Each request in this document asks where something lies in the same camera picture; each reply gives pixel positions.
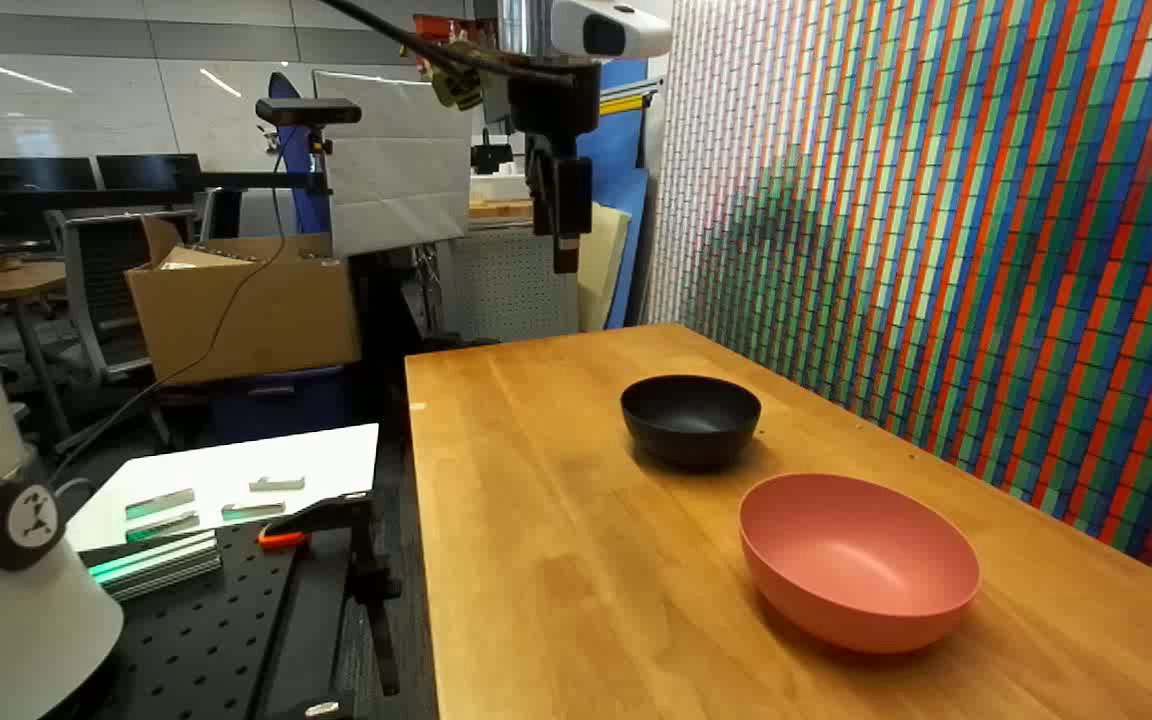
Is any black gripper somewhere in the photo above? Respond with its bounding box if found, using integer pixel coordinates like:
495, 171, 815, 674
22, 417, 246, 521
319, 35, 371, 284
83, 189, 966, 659
509, 58, 604, 279

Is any pink bowl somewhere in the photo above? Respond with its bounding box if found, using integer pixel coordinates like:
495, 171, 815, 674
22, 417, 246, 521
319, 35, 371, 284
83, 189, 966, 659
737, 468, 983, 659

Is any black bowl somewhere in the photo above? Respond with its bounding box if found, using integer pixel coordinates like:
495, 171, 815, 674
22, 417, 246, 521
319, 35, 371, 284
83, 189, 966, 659
615, 372, 765, 476

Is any blue panel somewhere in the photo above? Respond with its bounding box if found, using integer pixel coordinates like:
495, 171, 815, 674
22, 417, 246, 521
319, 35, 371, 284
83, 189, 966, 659
583, 58, 662, 334

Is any beige board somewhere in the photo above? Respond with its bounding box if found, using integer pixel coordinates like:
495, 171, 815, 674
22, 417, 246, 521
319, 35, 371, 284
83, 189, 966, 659
571, 202, 636, 337

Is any white foam board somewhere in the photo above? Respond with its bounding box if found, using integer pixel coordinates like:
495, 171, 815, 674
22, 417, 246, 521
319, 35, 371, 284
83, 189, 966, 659
313, 68, 477, 262

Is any cardboard box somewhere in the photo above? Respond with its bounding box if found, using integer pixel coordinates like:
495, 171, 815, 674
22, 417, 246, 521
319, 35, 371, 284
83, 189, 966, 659
124, 233, 366, 391

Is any blue crate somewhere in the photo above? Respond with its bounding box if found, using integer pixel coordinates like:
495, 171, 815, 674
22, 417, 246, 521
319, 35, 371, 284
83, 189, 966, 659
205, 369, 357, 441

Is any black monitor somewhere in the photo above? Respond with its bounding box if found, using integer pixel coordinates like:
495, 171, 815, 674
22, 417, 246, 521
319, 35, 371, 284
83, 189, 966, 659
94, 148, 207, 202
0, 152, 104, 202

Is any white paper sheet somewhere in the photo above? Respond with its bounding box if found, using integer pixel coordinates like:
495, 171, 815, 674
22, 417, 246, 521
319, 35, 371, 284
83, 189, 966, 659
64, 422, 384, 561

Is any black tripod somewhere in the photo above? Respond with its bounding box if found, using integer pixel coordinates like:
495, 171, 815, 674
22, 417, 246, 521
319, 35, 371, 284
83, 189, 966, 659
334, 508, 410, 699

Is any grey office chair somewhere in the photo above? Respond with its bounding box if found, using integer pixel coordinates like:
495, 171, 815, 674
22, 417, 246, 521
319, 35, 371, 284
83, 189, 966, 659
45, 205, 211, 449

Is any grey green marker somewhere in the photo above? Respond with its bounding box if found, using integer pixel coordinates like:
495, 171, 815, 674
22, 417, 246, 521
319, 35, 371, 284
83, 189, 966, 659
120, 484, 199, 526

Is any green white box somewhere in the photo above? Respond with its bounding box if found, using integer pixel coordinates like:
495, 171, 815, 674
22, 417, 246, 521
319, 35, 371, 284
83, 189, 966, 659
81, 528, 223, 605

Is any round wooden table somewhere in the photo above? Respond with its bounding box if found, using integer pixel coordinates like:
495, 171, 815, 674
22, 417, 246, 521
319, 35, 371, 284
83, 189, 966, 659
0, 256, 72, 311

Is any black perforated breadboard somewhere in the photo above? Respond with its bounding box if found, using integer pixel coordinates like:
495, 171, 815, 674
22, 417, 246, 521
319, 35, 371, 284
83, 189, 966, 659
72, 528, 339, 720

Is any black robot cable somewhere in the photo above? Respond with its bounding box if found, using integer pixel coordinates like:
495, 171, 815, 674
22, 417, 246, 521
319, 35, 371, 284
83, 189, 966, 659
319, 0, 579, 88

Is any black stereo camera on stand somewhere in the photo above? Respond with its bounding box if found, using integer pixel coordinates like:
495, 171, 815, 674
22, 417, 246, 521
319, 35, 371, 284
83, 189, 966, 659
252, 94, 366, 132

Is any orange handled clamp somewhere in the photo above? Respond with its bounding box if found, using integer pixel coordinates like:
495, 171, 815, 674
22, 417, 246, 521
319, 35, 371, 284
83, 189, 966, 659
252, 492, 371, 557

